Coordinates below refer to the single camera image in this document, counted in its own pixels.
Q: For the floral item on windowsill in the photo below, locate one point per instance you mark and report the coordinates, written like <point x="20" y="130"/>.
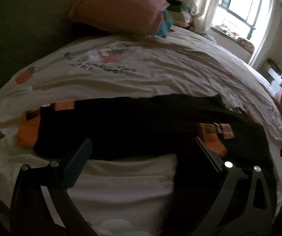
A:
<point x="247" y="45"/>

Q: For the white curtain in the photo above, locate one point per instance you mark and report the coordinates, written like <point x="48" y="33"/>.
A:
<point x="205" y="11"/>

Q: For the black garment with orange patches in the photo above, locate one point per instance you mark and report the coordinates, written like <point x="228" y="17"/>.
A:
<point x="144" y="128"/>

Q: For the pile of folded clothes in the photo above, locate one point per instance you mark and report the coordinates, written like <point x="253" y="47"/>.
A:
<point x="181" y="14"/>

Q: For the white strawberry print bedsheet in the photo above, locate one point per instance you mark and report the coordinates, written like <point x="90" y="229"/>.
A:
<point x="128" y="197"/>

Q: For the pink pillow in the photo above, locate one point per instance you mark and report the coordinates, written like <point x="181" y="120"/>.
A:
<point x="137" y="17"/>

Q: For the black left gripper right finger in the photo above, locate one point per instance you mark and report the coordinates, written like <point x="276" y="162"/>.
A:
<point x="241" y="202"/>

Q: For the blue striped folded cloth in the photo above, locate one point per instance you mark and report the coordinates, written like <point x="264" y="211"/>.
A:
<point x="166" y="24"/>

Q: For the window with dark frame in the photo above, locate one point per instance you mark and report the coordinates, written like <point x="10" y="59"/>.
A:
<point x="242" y="18"/>

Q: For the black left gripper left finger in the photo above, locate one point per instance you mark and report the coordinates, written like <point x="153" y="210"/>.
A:
<point x="40" y="202"/>

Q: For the grey headboard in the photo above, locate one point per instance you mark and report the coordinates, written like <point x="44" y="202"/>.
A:
<point x="32" y="29"/>

